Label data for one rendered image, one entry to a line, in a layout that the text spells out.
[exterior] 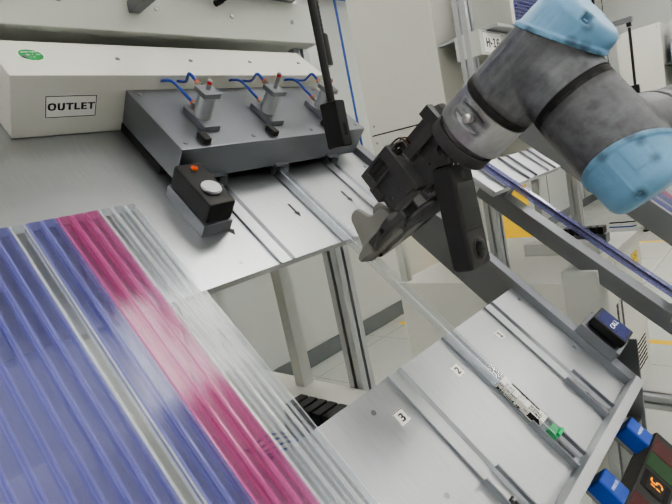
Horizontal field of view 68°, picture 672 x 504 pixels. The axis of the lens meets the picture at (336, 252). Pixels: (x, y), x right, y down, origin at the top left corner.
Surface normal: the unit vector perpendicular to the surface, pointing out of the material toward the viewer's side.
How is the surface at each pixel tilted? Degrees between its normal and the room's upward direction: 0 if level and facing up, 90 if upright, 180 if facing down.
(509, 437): 44
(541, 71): 84
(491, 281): 90
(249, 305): 90
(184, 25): 90
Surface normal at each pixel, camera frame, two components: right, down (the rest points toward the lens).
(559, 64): -0.37, -0.11
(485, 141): -0.12, 0.71
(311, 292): 0.72, -0.04
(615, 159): -0.64, 0.20
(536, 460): 0.36, -0.72
